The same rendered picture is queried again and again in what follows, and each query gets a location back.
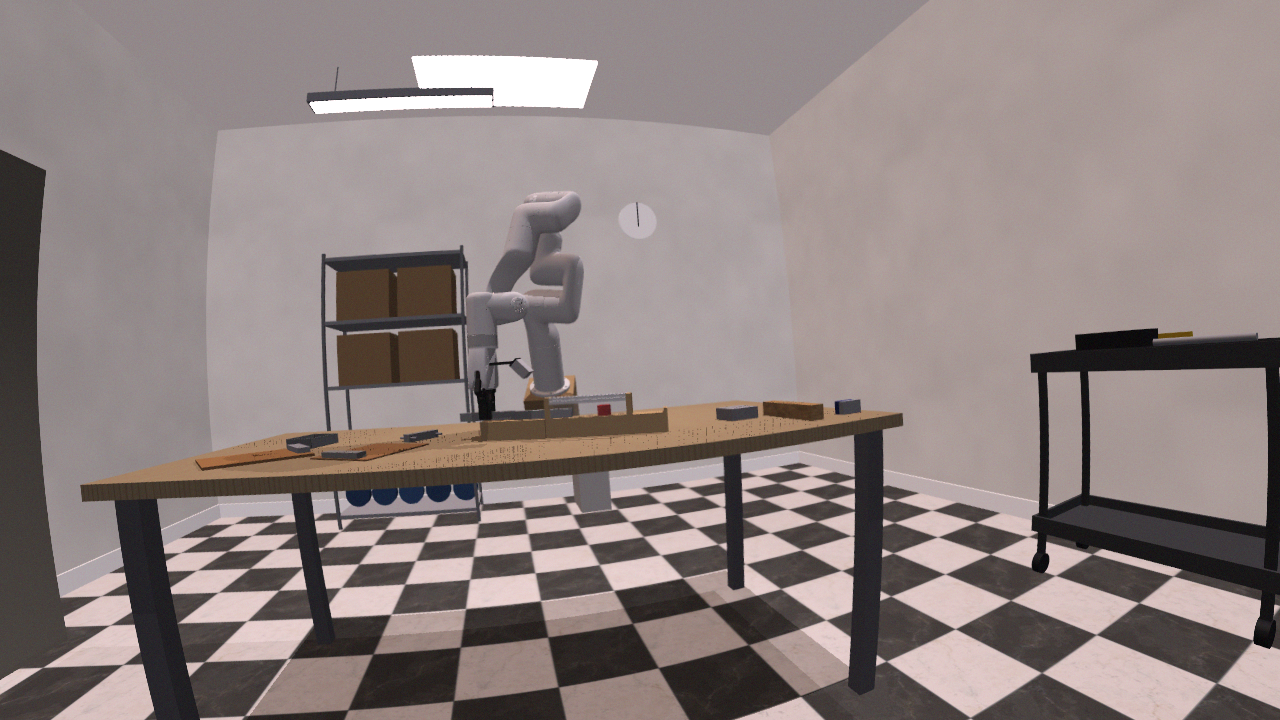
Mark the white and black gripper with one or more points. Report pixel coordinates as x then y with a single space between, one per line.
484 378

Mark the wooden batten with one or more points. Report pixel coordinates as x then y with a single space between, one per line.
795 410

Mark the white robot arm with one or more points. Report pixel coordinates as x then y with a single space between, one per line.
547 213

